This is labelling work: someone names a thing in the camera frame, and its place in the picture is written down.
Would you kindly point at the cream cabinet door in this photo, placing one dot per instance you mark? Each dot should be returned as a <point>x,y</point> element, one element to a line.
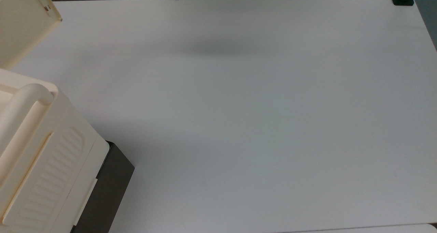
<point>24,25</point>

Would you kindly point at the cream plastic cabinet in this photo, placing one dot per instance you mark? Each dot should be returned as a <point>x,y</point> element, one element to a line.
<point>44,158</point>

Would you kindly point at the dark brown drawer box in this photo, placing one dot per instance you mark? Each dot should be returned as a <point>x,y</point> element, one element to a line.
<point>109,185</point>

